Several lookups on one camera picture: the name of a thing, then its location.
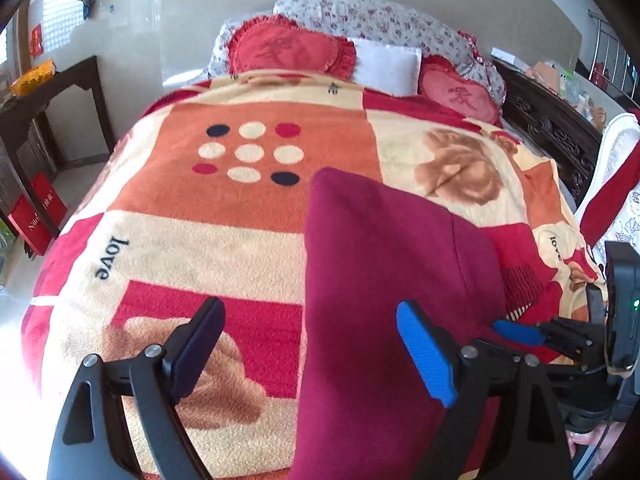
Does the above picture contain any maroon red sweater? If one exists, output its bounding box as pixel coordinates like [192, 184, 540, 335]
[290, 168, 506, 479]

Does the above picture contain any person's right hand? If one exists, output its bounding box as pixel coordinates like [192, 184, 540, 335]
[566, 422, 626, 467]

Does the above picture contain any red cloth on chair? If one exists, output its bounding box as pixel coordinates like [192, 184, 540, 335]
[580, 144, 640, 247]

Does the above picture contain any white lace armchair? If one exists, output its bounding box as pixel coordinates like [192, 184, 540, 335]
[575, 108, 639, 266]

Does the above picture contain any red gift bag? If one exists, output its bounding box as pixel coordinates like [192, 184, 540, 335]
[32, 171, 67, 226]
[8, 196, 52, 256]

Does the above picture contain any orange cream red fleece blanket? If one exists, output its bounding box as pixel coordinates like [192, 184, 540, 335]
[23, 70, 605, 479]

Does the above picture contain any right red heart pillow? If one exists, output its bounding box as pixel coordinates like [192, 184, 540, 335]
[418, 55, 500, 126]

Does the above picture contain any red heart pillow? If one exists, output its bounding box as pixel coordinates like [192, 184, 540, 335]
[227, 15, 357, 79]
[418, 55, 500, 126]

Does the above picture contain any dark wooden side table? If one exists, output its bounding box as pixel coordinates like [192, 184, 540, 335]
[1, 55, 116, 238]

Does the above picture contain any white rectangular pillow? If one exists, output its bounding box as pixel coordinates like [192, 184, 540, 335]
[350, 38, 423, 96]

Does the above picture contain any yellow box on table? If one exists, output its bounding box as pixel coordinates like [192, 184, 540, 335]
[10, 60, 56, 96]

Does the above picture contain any floral bed sheet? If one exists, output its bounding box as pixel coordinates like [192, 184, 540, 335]
[195, 0, 506, 105]

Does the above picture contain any left red heart pillow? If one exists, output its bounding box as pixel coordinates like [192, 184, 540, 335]
[227, 15, 357, 79]

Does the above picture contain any dark carved wooden bed frame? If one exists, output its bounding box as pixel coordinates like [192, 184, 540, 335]
[494, 58, 602, 205]

